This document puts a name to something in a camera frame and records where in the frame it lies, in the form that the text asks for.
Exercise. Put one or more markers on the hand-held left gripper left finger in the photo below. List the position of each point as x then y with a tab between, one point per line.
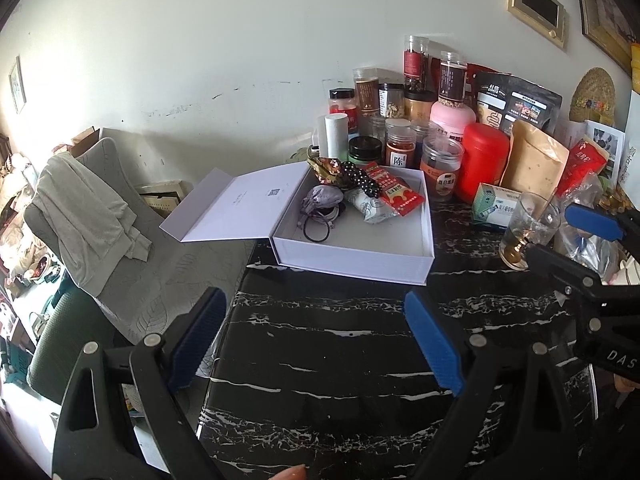
197	335

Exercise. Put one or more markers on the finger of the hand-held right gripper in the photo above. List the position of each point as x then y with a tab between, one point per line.
595	220
565	272

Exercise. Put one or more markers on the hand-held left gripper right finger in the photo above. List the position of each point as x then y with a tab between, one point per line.
435	342

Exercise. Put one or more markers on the white hinged-lid box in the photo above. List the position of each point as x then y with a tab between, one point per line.
370	255

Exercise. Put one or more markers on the black hair band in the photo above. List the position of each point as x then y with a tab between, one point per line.
306	232

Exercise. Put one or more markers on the white printed packet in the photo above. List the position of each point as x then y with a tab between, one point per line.
370	207

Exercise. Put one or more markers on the red snack packet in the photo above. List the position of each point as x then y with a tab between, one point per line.
397	192

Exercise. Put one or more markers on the black polka dot scrunchie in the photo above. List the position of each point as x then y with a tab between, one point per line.
356	176

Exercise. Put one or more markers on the brown red snack bag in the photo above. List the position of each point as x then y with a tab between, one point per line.
322	169

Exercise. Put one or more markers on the person's left hand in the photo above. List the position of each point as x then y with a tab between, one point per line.
291	473

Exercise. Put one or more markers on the clear plastic bag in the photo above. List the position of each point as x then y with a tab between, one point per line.
590	255

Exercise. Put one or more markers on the clear drinking glass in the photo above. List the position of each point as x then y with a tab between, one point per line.
530	230

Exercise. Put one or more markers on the red foil bag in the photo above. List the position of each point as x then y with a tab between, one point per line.
582	162

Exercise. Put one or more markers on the grey leaf-pattern seat cushion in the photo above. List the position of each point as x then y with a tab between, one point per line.
175	270

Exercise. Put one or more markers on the kraft paper pouch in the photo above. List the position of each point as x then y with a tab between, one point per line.
535	160

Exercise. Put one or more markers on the green white medicine box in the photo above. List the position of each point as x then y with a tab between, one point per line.
492	207

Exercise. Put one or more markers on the woven straw hat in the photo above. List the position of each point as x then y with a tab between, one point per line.
592	95

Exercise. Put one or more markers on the red plastic canister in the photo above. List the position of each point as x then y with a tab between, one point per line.
482	160

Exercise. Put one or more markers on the dark green chair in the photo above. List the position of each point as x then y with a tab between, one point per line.
65	340

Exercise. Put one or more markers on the black printed pouch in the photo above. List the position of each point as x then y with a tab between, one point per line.
520	100

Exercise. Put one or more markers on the yellow hanging object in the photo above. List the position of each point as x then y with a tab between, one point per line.
636	67

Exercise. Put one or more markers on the clear jar orange label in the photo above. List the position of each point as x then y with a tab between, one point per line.
442	172

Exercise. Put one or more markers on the light grey cloth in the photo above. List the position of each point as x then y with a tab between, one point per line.
85	220

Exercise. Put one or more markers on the pink lidded jar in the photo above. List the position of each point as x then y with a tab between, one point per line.
452	117

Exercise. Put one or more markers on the clear jar red powder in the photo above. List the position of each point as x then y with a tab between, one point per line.
401	147

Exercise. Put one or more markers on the tall jar dark label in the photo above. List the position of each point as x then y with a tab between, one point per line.
452	80

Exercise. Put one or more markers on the dark jar black lid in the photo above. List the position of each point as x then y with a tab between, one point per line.
366	150

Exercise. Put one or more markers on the golden jar black lid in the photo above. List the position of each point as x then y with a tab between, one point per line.
419	107

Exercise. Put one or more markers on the cardboard box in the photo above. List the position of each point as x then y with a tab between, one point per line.
85	142

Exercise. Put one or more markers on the white cylinder bottle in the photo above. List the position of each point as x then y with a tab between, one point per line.
336	135

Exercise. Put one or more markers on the nut jar black lid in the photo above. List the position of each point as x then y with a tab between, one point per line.
391	102

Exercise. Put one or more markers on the tall jar red label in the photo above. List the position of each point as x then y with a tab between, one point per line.
416	62

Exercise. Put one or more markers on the red jar black lid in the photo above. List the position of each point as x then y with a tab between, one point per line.
342	107

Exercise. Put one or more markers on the clear jar brown label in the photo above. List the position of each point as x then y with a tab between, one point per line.
366	92

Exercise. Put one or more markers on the large framed wall picture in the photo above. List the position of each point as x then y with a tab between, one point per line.
605	10

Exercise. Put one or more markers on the cream wall intercom panel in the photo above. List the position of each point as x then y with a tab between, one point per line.
537	7

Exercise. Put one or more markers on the small wall picture frame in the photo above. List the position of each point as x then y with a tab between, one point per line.
17	85

